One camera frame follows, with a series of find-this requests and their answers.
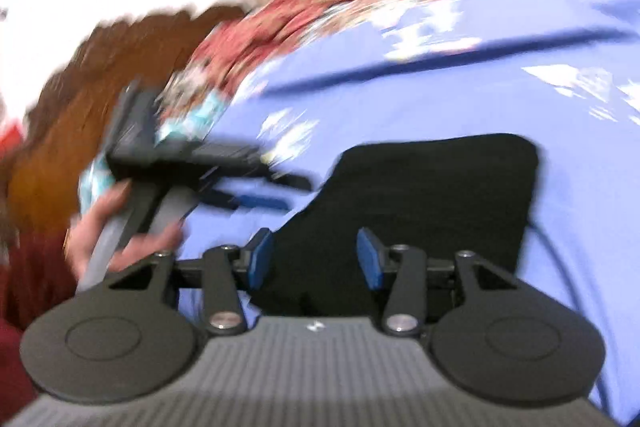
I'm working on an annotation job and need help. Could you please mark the black pants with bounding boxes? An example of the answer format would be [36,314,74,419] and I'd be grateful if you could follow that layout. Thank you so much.
[250,134,539,317]

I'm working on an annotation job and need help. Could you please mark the left hand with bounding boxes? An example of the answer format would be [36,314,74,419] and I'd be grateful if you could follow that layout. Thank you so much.
[64,181,183,282]

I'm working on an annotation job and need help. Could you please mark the teal patterned pillow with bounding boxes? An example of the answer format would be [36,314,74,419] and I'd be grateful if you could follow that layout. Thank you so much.
[77,91,228,215]

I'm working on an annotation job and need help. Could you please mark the carved wooden headboard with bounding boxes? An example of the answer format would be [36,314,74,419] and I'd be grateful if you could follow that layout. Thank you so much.
[1,4,245,242]

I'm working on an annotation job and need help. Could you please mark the red floral blanket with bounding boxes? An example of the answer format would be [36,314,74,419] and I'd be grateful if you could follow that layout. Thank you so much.
[158,0,436,116]

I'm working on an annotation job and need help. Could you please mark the blue patterned bedsheet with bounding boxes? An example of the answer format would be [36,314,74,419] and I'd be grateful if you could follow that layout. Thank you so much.
[194,0,639,426]

